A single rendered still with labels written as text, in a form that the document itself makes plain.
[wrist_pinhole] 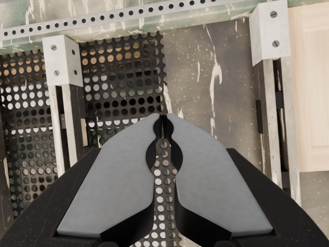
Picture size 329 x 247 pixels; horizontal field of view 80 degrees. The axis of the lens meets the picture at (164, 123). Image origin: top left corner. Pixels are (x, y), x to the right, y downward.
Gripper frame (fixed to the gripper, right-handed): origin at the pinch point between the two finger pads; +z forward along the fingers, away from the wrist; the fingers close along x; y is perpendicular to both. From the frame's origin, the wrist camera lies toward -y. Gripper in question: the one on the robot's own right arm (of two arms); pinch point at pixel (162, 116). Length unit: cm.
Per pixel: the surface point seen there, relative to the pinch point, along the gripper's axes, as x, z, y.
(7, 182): -47, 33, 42
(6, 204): -47, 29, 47
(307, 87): 36, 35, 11
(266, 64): 23.9, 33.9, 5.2
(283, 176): 28.7, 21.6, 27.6
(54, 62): -27, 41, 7
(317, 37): 38, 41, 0
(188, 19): 6.9, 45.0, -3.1
